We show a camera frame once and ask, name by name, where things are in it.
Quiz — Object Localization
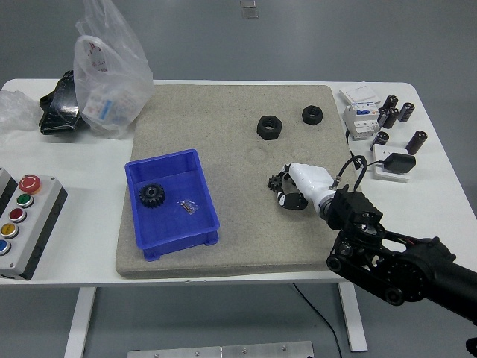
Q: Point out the silver metal plate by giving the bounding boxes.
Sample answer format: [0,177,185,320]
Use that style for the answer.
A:
[127,340,314,358]

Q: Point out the large black hex nut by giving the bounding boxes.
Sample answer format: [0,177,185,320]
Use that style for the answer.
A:
[256,114,284,141]

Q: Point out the small clear bag of screws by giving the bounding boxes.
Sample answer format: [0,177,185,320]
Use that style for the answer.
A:
[177,199,198,216]

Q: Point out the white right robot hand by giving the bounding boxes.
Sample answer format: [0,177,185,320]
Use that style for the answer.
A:
[273,162,335,210]

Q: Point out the grey-brown foam mat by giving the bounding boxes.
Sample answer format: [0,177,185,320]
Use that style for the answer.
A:
[115,84,368,279]

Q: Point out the large black gear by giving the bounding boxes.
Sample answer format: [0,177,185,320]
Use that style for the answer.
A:
[139,183,167,210]

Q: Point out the white table leg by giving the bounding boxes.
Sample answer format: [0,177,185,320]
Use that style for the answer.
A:
[63,286,97,358]
[337,282,370,352]

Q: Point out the white circuit breaker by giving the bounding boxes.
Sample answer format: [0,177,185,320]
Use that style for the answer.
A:
[342,100,381,142]

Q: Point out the black wrapped bracket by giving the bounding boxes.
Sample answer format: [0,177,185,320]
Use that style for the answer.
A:
[39,69,90,136]

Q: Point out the small black hex nut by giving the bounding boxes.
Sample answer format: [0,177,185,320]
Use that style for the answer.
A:
[300,104,324,126]

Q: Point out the blue plastic box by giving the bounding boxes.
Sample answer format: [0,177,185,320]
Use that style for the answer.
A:
[124,148,221,262]

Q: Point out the floor hatch cover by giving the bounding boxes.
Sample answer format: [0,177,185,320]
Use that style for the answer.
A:
[240,0,260,19]

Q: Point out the crumpled clear plastic wrap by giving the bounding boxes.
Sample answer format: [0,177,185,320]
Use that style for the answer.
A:
[0,89,42,137]

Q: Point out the black floor cable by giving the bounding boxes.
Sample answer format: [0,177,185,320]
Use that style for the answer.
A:
[292,283,344,358]

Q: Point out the clear plastic bag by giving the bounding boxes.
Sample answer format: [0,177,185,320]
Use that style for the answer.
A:
[73,0,154,139]

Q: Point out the grey push-button control box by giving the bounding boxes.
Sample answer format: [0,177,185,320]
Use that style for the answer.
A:
[0,174,69,281]

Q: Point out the white switch plate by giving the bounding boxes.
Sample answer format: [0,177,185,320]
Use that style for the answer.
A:
[339,84,382,107]

